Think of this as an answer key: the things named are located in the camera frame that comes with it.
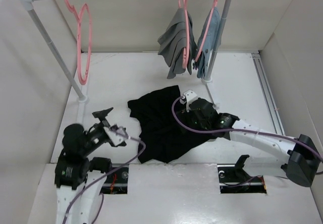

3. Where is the black t shirt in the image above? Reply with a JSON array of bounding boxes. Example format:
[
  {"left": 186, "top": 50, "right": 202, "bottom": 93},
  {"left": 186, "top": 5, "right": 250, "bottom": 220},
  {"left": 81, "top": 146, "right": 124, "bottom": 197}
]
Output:
[{"left": 128, "top": 85, "right": 216, "bottom": 163}]

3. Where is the pink plastic hanger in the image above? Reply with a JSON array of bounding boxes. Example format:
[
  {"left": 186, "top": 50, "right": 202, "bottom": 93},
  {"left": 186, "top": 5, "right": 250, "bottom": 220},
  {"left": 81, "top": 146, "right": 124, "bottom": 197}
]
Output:
[{"left": 62, "top": 0, "right": 92, "bottom": 85}]

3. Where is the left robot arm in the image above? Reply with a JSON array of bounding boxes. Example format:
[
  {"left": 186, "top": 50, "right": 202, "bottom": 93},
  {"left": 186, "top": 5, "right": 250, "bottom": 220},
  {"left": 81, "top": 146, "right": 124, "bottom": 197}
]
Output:
[{"left": 55, "top": 108, "right": 126, "bottom": 223}]

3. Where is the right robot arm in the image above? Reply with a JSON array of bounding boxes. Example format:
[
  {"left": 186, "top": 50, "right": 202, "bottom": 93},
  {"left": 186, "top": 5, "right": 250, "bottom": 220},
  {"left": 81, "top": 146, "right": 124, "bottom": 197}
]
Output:
[{"left": 172, "top": 95, "right": 322, "bottom": 187}]

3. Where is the light blue shirt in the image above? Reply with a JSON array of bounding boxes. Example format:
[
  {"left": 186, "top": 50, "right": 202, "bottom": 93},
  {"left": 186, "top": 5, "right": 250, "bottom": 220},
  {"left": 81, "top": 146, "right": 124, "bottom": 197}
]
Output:
[{"left": 193, "top": 7, "right": 221, "bottom": 78}]

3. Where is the grey shirt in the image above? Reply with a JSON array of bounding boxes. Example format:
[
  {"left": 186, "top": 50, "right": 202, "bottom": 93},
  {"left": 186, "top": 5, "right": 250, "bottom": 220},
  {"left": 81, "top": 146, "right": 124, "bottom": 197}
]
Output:
[{"left": 157, "top": 8, "right": 197, "bottom": 79}]

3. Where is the pink hanger with blue shirt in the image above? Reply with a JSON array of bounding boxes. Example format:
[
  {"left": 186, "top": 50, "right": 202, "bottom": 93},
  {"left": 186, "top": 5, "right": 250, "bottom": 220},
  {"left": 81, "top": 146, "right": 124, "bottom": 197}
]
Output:
[{"left": 194, "top": 0, "right": 223, "bottom": 63}]

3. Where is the pink hanger with grey shirt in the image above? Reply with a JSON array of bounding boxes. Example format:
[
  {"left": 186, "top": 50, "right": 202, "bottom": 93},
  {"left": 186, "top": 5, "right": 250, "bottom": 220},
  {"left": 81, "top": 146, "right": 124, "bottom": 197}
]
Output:
[{"left": 178, "top": 0, "right": 190, "bottom": 69}]

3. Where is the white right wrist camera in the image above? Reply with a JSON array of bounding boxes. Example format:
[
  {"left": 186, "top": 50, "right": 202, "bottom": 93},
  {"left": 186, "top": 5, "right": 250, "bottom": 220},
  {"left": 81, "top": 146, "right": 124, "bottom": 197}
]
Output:
[{"left": 180, "top": 89, "right": 198, "bottom": 112}]

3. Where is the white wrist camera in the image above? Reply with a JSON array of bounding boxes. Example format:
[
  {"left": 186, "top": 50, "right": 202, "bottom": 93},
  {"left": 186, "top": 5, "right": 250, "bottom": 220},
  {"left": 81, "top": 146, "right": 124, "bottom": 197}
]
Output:
[
  {"left": 104, "top": 125, "right": 129, "bottom": 147},
  {"left": 180, "top": 89, "right": 198, "bottom": 112}
]

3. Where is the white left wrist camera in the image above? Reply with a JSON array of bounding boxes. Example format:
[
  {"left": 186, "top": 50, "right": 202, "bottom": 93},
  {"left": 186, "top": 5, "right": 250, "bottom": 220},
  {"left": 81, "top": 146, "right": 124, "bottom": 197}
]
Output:
[{"left": 104, "top": 125, "right": 129, "bottom": 147}]

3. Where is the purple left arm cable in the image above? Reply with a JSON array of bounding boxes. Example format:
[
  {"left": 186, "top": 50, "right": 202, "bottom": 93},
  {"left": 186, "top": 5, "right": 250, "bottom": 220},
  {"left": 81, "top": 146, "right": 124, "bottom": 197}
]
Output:
[{"left": 62, "top": 130, "right": 146, "bottom": 224}]

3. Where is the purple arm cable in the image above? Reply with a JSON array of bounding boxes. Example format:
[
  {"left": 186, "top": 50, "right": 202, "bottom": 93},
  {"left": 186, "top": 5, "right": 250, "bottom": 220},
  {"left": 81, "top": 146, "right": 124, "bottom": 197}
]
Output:
[
  {"left": 172, "top": 95, "right": 323, "bottom": 164},
  {"left": 62, "top": 130, "right": 146, "bottom": 224}
]

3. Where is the aluminium rail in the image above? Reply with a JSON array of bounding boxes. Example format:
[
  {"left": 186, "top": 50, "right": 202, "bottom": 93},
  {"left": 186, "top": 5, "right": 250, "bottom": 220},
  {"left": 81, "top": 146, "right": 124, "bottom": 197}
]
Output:
[{"left": 251, "top": 53, "right": 285, "bottom": 135}]

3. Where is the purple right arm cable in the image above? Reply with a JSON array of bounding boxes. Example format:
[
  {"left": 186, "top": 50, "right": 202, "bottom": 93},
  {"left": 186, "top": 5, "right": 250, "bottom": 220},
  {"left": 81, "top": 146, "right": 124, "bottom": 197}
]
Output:
[{"left": 172, "top": 95, "right": 323, "bottom": 164}]

